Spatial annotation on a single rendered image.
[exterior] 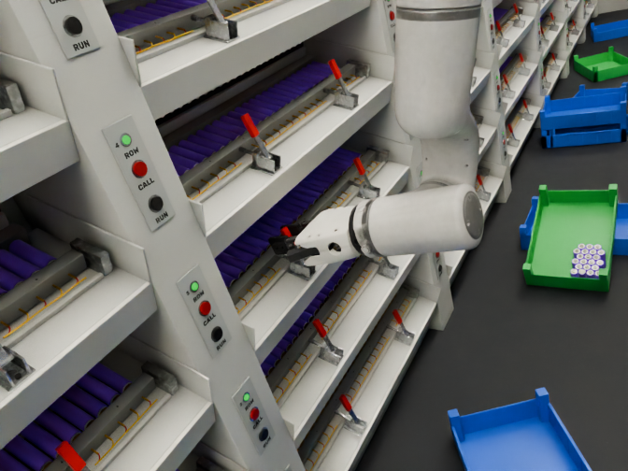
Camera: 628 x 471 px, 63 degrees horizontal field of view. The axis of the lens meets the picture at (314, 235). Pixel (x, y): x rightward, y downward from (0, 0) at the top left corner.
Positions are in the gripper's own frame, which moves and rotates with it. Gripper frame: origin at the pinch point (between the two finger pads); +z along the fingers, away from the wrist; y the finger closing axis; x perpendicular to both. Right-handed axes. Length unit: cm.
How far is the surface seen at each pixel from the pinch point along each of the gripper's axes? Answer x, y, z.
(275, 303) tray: -6.6, -8.4, 0.3
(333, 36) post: 23.6, 42.7, 4.2
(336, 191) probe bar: -2.1, 21.6, 3.4
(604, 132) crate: -55, 161, -21
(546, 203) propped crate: -47, 91, -14
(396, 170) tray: -7.1, 39.2, -0.4
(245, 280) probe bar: -1.8, -8.7, 3.8
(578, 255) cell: -52, 69, -24
